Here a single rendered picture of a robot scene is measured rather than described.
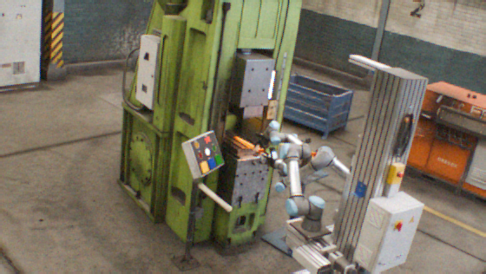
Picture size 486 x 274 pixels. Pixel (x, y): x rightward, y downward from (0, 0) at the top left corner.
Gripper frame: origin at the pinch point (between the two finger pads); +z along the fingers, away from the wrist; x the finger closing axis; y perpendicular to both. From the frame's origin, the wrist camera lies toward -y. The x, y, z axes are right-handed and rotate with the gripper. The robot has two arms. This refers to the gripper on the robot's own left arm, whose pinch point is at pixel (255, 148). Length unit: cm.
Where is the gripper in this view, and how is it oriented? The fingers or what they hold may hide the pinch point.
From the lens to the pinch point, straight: 420.0
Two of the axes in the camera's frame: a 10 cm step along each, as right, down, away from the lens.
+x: 8.0, -1.1, 5.9
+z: -4.1, 6.3, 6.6
